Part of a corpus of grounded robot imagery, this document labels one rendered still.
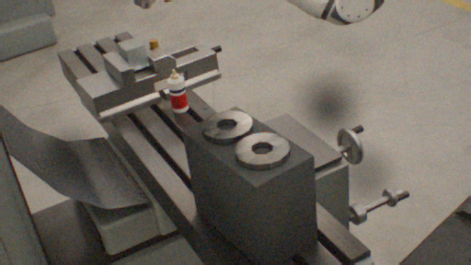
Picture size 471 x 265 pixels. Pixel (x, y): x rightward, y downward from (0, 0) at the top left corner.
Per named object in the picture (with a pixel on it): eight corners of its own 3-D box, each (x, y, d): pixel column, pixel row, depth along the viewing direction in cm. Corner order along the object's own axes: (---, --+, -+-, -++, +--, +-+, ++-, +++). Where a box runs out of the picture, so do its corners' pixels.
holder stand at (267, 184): (246, 184, 126) (235, 98, 115) (319, 240, 110) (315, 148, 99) (195, 211, 121) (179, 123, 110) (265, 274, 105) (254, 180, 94)
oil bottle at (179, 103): (184, 103, 156) (178, 63, 150) (191, 109, 153) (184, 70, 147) (169, 108, 154) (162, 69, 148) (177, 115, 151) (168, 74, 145)
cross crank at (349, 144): (350, 148, 194) (349, 116, 187) (374, 166, 185) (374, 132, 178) (306, 167, 188) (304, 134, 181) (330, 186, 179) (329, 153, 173)
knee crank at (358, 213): (400, 191, 188) (401, 175, 185) (414, 201, 183) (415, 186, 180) (341, 220, 180) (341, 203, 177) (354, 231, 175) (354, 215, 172)
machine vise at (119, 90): (196, 58, 176) (190, 22, 170) (223, 77, 165) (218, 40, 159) (79, 101, 162) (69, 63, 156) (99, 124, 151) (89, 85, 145)
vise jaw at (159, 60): (156, 51, 166) (154, 37, 164) (177, 66, 157) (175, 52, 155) (135, 58, 164) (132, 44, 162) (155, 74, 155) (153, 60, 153)
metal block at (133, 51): (140, 58, 161) (135, 37, 158) (149, 65, 157) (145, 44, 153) (121, 64, 159) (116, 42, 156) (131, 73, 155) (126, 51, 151)
